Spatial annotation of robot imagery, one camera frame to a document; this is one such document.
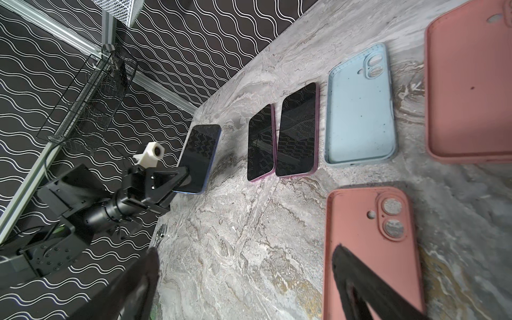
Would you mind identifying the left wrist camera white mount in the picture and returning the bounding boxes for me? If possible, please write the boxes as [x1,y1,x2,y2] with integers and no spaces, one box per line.
[133,141,165,169]

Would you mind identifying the aluminium corner frame post left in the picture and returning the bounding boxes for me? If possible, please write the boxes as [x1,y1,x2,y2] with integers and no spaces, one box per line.
[1,0,197,115]

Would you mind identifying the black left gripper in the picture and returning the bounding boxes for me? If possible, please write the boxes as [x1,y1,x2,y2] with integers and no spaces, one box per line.
[119,165,189,216]

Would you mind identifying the black wire basket left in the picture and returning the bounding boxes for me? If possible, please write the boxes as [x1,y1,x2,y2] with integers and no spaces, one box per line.
[36,45,138,154]

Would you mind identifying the pink phone case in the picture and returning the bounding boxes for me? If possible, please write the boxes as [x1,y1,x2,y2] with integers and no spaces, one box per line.
[424,1,511,164]
[322,186,426,319]

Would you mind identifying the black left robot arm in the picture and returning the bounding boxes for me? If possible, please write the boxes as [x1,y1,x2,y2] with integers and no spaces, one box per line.
[1,164,189,288]

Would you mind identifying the light blue phone case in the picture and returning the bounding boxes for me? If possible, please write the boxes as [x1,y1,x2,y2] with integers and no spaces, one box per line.
[324,43,398,167]

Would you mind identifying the adjustable wrench orange handle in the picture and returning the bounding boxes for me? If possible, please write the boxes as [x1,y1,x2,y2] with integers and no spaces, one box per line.
[153,225,167,249]

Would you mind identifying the black phone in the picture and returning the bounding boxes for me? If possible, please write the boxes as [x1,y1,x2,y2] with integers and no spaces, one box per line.
[247,104,277,182]
[173,124,221,194]

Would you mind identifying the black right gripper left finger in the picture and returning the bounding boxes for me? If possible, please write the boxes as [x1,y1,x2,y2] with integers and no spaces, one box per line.
[69,247,160,319]

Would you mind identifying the aluminium left horizontal bar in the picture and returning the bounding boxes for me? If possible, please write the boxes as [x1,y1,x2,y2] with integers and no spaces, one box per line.
[0,141,63,245]

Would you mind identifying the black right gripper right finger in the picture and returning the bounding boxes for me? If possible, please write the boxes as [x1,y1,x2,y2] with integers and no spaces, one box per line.
[331,245,427,319]

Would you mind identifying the black phone taken from case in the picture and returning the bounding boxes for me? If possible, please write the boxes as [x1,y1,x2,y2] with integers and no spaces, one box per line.
[275,82,319,178]

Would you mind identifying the white wire mesh basket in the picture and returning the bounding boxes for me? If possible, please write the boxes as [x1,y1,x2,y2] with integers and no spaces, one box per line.
[93,0,145,28]

